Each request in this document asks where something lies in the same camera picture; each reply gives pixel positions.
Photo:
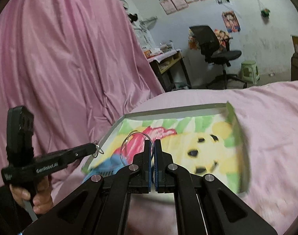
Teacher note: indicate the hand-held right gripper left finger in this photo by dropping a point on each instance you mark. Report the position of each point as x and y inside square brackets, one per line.
[147, 166]

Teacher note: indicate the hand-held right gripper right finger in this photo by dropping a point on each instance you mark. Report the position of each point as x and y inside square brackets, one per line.
[158, 169]

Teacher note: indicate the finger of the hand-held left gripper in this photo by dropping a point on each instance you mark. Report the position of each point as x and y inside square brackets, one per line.
[84, 149]

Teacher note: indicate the grey shallow box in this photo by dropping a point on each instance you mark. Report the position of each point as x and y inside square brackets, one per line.
[163, 111]

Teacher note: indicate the person's left hand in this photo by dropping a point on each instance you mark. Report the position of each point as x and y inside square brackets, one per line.
[42, 198]

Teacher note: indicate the cartoon printed cloth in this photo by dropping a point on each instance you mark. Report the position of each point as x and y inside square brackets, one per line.
[212, 151]

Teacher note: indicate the pink satin curtain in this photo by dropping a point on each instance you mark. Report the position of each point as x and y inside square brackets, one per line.
[65, 53]

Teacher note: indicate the wooden desk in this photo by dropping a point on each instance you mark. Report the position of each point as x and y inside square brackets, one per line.
[163, 67]

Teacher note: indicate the white desk cloth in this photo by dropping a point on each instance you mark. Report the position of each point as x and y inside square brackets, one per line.
[161, 56]

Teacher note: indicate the pile of desk clutter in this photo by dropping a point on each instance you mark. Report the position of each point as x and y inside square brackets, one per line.
[158, 49]

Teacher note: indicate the pink bedspread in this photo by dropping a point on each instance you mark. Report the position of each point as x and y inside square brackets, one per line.
[273, 127]

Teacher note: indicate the black office chair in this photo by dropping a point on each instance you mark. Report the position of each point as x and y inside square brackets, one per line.
[205, 39]

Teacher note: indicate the green plastic stool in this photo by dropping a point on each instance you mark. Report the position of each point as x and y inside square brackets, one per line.
[249, 64]

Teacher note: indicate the cartoon figures poster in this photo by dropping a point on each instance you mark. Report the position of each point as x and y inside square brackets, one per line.
[222, 35]

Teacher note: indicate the black wall object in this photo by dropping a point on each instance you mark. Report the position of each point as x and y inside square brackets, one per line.
[132, 17]

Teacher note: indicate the cartoon wall poster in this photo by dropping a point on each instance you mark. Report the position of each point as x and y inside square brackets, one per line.
[231, 20]

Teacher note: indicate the green wall hanging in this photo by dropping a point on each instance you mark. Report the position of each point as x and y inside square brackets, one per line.
[265, 13]

